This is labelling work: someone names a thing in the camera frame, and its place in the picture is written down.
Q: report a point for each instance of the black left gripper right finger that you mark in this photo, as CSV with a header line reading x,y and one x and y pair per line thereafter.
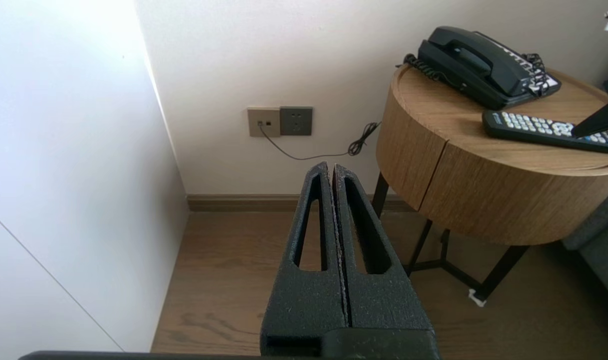
x,y
383,300

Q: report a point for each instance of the dark grey power socket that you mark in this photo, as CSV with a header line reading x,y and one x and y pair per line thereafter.
x,y
296,121

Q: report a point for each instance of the round wooden bedside table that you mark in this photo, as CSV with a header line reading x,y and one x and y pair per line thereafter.
x,y
508,200
408,145

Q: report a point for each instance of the black telephone handset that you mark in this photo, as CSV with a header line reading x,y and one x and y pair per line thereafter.
x,y
463,55

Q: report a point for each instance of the wall power outlet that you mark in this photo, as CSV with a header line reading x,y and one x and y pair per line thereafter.
x,y
264,122

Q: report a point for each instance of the black remote control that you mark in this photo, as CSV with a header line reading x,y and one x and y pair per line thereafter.
x,y
523,131

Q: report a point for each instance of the black and white telephone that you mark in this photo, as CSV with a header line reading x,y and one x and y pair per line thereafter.
x,y
503,102

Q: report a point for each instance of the white tape scrap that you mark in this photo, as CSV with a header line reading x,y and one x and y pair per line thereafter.
x,y
476,298

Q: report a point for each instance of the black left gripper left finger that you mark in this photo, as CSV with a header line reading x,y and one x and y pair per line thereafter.
x,y
304,300

